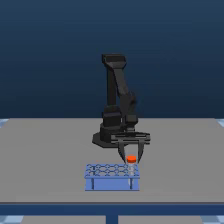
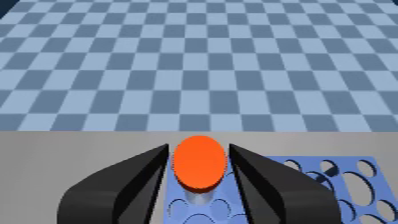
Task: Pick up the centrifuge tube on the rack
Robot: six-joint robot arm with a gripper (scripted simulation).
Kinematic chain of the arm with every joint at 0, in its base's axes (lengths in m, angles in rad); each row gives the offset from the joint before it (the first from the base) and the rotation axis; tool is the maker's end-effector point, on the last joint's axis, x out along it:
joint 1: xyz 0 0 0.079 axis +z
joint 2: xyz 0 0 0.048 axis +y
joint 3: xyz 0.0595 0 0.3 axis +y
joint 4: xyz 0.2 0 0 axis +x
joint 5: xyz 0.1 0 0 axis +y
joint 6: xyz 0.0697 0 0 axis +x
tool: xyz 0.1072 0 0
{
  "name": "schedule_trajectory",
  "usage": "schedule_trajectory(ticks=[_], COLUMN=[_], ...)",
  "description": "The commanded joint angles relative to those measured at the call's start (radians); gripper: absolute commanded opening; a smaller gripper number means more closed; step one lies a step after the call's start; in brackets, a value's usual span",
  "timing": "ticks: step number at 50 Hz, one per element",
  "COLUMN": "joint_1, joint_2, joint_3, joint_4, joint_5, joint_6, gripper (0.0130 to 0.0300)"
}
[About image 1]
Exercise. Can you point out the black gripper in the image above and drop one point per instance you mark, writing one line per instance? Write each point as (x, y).
(130, 137)

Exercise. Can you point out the clear tube with orange cap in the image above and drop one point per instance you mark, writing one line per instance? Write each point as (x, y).
(131, 165)

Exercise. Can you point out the dark six-joint robot arm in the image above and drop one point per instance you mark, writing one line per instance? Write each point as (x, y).
(116, 96)

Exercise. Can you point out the blue test tube rack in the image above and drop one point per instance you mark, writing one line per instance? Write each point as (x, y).
(112, 176)

